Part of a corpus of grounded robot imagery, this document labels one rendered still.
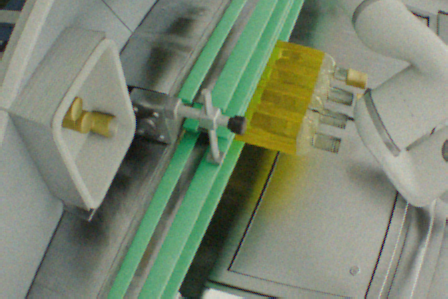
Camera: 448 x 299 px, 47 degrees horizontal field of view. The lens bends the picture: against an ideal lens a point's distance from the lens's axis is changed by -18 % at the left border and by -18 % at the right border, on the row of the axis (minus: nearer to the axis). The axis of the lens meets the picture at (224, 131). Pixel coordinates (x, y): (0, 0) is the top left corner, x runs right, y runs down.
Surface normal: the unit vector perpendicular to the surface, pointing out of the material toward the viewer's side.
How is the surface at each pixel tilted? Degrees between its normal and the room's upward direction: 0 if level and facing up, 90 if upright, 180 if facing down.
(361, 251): 90
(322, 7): 90
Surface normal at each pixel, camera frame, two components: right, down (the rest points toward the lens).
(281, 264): -0.07, -0.59
